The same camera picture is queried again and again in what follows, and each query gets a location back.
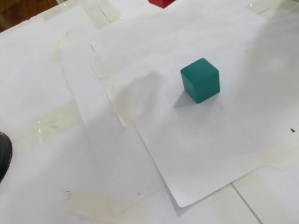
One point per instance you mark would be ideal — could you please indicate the teal blue cube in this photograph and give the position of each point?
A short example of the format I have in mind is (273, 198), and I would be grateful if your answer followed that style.
(202, 81)

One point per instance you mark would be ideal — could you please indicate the brown wooden cabinet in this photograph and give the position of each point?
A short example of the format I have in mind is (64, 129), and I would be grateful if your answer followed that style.
(24, 6)

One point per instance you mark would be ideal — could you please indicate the small white paper sheet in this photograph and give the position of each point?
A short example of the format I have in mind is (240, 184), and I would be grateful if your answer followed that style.
(213, 142)

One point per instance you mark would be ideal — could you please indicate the large white paper sheet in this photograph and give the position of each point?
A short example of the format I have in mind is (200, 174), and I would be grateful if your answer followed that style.
(34, 78)

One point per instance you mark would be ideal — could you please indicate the clear packing tape strip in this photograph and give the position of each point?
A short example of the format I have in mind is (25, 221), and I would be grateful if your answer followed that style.
(50, 124)

